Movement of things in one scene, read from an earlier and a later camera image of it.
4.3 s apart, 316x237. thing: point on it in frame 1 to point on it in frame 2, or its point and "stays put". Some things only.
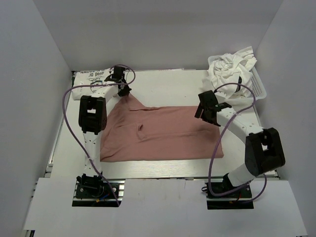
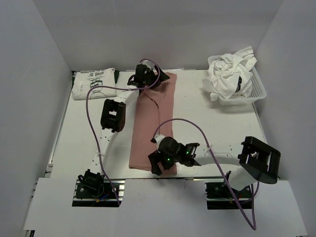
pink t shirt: x=133 y=133 to x=153 y=103
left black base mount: x=94 y=191 stays put
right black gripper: x=201 y=112 to x=158 y=160
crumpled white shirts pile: x=231 y=68 stays put
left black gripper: x=124 y=89 to x=153 y=76
